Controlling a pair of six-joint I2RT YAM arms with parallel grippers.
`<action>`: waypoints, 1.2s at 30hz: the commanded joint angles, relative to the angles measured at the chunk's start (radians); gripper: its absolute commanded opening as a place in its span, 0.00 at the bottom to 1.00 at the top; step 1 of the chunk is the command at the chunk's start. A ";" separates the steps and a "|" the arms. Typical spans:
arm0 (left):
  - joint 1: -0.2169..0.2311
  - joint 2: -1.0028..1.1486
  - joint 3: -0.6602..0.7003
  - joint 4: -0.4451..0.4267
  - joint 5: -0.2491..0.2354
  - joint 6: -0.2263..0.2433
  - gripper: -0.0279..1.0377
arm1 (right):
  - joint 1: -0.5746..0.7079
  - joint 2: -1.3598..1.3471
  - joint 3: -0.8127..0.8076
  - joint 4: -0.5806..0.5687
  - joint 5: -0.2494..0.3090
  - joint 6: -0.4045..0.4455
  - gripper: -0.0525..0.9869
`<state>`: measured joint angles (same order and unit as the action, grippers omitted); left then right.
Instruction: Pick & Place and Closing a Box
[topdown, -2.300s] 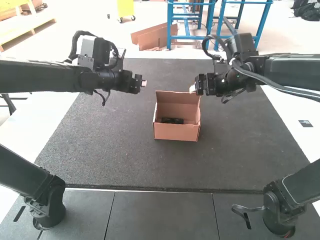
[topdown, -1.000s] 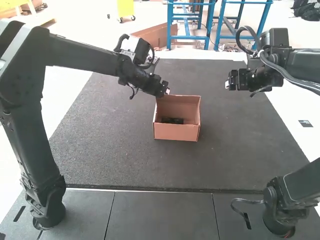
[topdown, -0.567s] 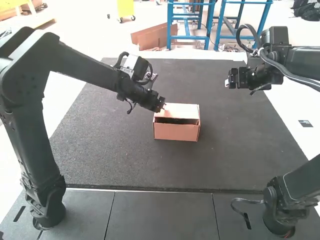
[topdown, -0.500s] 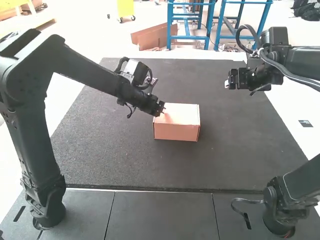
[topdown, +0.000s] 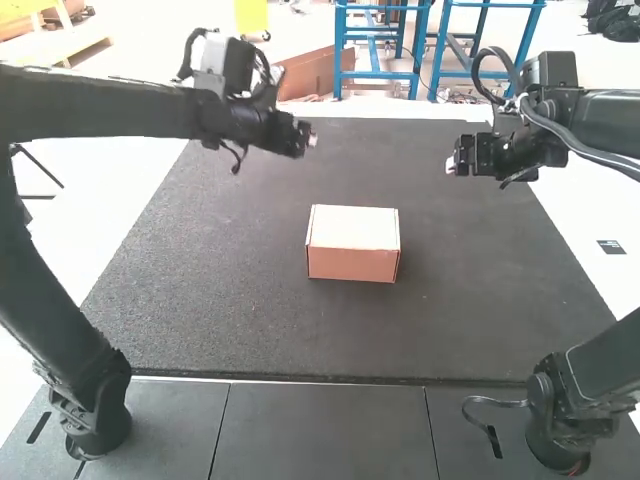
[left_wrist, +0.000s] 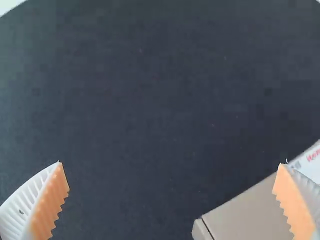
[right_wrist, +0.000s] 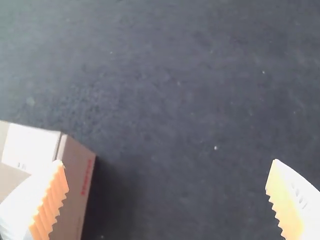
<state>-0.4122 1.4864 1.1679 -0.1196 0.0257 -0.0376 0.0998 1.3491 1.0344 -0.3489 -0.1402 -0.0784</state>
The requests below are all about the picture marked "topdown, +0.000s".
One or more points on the black mat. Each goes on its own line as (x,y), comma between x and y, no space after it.
(225,275)

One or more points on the wooden pallet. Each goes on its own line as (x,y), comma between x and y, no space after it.
(30,20)

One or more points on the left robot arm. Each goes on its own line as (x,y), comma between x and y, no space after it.
(100,110)

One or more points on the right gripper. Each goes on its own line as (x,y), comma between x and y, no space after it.
(480,155)

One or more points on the black bags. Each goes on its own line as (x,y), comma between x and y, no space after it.
(617,20)

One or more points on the yellow cart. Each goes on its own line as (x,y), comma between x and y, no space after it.
(252,15)

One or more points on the blue metal frame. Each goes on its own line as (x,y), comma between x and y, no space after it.
(440,50)
(415,45)

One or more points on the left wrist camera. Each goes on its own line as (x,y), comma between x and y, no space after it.
(222,62)

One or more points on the cardboard box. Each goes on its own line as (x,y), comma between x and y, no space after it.
(352,250)

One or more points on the dark base panel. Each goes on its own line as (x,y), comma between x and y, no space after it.
(325,430)
(165,430)
(480,450)

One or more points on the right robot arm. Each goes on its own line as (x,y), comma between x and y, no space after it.
(605,110)

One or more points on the small black card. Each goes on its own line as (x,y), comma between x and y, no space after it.
(611,246)

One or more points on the brown cardboard sheet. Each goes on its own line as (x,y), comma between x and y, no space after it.
(315,70)

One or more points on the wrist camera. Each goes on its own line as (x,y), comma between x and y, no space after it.
(222,62)
(552,70)

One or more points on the black tripod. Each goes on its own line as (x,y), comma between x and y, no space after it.
(40,167)

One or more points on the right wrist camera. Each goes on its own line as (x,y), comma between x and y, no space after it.
(552,70)

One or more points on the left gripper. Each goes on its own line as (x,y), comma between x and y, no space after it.
(287,135)

